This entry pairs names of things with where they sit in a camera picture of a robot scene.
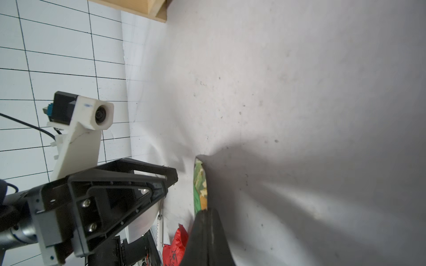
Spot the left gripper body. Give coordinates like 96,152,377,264
26,177,87,266

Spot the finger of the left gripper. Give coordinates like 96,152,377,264
68,158,178,257

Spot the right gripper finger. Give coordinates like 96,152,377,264
180,208,236,266

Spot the wooden two-tier shelf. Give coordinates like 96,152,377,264
92,0,167,23

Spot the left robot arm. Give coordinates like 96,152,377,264
1,158,178,266

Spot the red tea bag upper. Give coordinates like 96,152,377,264
162,224,189,266

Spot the white bowl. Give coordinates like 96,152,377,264
125,202,160,243

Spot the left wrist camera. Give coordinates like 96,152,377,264
43,92,114,181

